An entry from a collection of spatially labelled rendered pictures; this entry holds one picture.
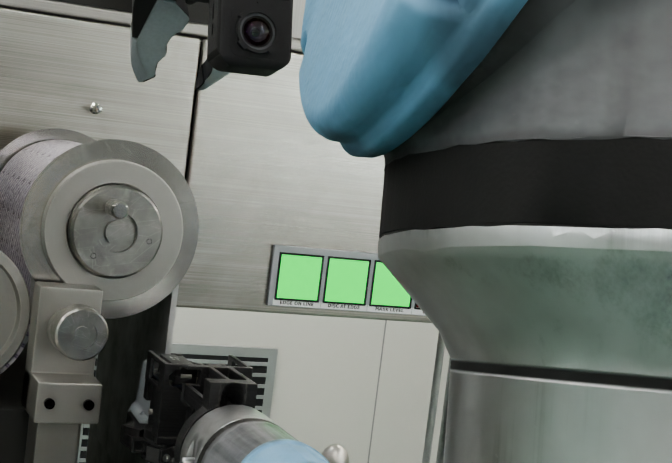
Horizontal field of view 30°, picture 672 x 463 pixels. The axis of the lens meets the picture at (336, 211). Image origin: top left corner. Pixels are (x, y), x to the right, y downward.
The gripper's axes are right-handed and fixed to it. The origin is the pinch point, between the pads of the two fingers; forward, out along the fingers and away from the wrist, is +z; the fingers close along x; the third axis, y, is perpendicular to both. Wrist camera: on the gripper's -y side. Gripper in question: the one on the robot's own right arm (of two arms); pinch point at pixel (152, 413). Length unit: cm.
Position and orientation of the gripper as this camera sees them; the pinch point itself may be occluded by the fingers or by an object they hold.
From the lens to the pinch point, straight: 111.1
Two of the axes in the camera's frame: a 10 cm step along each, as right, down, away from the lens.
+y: 1.3, -9.9, -0.5
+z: -3.9, -1.0, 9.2
